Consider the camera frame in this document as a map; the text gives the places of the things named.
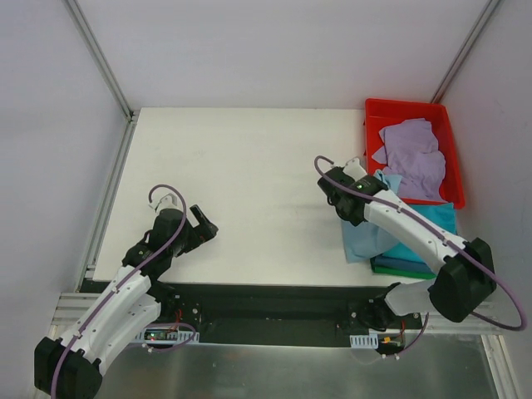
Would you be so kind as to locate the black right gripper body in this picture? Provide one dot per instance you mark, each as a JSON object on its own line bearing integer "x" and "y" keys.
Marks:
{"x": 336, "y": 194}

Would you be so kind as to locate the right aluminium frame post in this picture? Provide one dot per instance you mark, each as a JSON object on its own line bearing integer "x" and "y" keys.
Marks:
{"x": 487, "y": 14}

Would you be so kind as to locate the left white cable duct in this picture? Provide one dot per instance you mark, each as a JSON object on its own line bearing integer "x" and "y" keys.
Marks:
{"x": 166, "y": 337}

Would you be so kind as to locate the left aluminium frame post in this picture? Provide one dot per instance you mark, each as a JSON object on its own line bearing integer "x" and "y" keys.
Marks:
{"x": 87, "y": 35}

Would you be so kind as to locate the dark blue folded t-shirt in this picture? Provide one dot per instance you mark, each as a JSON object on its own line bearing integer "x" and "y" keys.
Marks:
{"x": 400, "y": 264}

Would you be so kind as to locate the teal folded t-shirt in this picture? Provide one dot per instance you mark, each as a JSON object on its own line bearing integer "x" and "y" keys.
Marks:
{"x": 443, "y": 215}

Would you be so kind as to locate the aluminium frame post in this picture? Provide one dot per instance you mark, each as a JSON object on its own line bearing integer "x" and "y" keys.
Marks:
{"x": 87, "y": 35}
{"x": 487, "y": 14}

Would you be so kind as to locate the light blue printed t-shirt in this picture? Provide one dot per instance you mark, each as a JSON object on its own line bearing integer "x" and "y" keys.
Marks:
{"x": 365, "y": 241}

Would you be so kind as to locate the lavender t-shirt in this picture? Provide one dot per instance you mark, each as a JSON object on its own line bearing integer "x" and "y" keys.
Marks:
{"x": 411, "y": 150}

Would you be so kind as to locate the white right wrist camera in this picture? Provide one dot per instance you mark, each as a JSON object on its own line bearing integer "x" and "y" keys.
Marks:
{"x": 354, "y": 168}

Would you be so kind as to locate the green folded t-shirt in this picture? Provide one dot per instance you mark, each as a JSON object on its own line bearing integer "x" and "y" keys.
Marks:
{"x": 379, "y": 268}

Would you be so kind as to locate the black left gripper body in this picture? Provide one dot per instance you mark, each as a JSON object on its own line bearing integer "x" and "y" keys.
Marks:
{"x": 195, "y": 232}

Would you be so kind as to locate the white cable duct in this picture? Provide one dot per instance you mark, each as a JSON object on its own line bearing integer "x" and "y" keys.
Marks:
{"x": 166, "y": 337}
{"x": 374, "y": 341}

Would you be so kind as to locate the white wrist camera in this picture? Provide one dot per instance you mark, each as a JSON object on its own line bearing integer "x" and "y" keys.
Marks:
{"x": 168, "y": 201}
{"x": 354, "y": 168}

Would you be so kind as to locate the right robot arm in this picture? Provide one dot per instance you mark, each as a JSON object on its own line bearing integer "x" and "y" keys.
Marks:
{"x": 460, "y": 285}

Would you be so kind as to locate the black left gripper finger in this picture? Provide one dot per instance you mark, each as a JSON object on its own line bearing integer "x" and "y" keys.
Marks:
{"x": 209, "y": 231}
{"x": 199, "y": 215}

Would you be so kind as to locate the right white cable duct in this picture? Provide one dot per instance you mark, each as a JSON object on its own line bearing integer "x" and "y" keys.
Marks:
{"x": 374, "y": 341}

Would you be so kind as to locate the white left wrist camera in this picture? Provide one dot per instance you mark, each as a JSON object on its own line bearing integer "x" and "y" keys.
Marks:
{"x": 168, "y": 201}

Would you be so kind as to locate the red plastic bin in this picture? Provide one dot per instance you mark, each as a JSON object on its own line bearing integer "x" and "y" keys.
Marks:
{"x": 381, "y": 113}

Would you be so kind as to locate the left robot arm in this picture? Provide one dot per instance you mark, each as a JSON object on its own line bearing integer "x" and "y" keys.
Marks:
{"x": 73, "y": 365}

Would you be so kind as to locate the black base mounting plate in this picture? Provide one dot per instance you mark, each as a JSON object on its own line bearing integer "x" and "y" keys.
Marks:
{"x": 300, "y": 316}

